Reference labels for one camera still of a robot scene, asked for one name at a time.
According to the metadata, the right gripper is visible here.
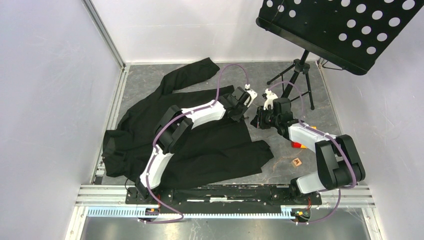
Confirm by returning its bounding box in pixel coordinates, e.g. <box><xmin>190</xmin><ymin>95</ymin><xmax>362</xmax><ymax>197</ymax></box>
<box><xmin>250</xmin><ymin>105</ymin><xmax>280</xmax><ymax>130</ymax></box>

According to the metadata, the black jacket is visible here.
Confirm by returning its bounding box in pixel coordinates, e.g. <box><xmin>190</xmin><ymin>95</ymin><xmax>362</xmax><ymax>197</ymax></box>
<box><xmin>102</xmin><ymin>58</ymin><xmax>274</xmax><ymax>189</ymax></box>

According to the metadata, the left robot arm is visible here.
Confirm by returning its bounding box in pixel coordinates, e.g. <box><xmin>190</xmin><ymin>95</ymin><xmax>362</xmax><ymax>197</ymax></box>
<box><xmin>135</xmin><ymin>84</ymin><xmax>258</xmax><ymax>204</ymax></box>

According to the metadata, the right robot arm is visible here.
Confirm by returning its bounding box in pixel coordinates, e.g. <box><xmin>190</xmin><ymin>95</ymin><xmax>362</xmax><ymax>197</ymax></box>
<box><xmin>251</xmin><ymin>98</ymin><xmax>366</xmax><ymax>204</ymax></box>

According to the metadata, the red yellow toy block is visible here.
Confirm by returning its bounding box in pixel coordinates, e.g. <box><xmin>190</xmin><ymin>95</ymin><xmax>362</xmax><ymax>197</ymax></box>
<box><xmin>288</xmin><ymin>124</ymin><xmax>318</xmax><ymax>152</ymax></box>

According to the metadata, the wooden letter tile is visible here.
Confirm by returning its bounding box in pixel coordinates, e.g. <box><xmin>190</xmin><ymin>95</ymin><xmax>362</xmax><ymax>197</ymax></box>
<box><xmin>291</xmin><ymin>158</ymin><xmax>302</xmax><ymax>168</ymax></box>

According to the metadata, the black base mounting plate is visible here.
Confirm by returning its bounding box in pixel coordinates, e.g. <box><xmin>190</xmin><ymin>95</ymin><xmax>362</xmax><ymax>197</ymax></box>
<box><xmin>125</xmin><ymin>184</ymin><xmax>323</xmax><ymax>216</ymax></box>

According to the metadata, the black music stand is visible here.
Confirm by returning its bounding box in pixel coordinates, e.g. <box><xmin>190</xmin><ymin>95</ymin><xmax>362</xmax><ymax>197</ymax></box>
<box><xmin>255</xmin><ymin>0</ymin><xmax>424</xmax><ymax>111</ymax></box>

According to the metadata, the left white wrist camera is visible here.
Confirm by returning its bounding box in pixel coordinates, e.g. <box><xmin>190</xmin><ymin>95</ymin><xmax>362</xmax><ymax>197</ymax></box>
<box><xmin>244</xmin><ymin>84</ymin><xmax>258</xmax><ymax>108</ymax></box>

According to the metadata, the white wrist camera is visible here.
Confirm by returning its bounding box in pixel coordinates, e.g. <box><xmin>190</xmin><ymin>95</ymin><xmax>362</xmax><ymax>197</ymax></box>
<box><xmin>263</xmin><ymin>88</ymin><xmax>279</xmax><ymax>110</ymax></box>
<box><xmin>244</xmin><ymin>84</ymin><xmax>258</xmax><ymax>108</ymax></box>

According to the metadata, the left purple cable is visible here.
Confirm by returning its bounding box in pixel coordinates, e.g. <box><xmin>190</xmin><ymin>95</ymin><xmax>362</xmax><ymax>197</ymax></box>
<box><xmin>138</xmin><ymin>63</ymin><xmax>251</xmax><ymax>225</ymax></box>

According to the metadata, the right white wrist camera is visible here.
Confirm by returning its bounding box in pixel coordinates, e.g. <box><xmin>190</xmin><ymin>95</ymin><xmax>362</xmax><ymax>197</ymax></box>
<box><xmin>263</xmin><ymin>88</ymin><xmax>279</xmax><ymax>110</ymax></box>

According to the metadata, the white toothed cable duct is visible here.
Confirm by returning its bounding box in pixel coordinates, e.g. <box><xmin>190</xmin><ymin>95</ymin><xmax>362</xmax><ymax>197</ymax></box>
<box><xmin>86</xmin><ymin>206</ymin><xmax>295</xmax><ymax>220</ymax></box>

